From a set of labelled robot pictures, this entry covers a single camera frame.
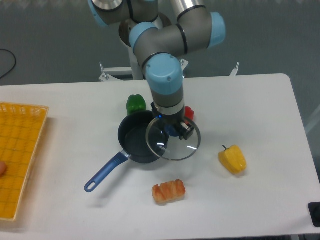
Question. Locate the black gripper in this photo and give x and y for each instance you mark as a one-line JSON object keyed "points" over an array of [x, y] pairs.
{"points": [[172, 119]]}

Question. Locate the glass lid blue knob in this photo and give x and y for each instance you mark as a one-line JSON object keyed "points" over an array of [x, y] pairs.
{"points": [[167, 145]]}

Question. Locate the dark blue saucepan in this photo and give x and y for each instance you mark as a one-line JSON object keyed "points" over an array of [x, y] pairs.
{"points": [[132, 138]]}

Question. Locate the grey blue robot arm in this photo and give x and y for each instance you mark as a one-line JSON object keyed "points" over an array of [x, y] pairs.
{"points": [[157, 48]]}

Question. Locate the red bell pepper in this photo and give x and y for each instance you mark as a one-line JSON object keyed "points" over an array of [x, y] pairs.
{"points": [[189, 113]]}

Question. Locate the yellow bell pepper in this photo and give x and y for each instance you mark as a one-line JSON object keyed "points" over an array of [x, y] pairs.
{"points": [[233, 159]]}

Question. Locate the green bell pepper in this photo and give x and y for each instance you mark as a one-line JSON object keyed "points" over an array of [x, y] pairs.
{"points": [[135, 103]]}

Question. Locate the orange bread pastry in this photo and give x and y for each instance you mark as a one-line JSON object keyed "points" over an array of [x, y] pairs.
{"points": [[168, 191]]}

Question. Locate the black device at edge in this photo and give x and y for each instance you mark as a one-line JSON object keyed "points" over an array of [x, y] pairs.
{"points": [[314, 210]]}

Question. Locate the yellow woven basket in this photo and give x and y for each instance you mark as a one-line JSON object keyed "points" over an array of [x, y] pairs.
{"points": [[21, 127]]}

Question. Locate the peach object in basket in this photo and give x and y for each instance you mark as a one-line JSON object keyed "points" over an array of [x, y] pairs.
{"points": [[3, 167]]}

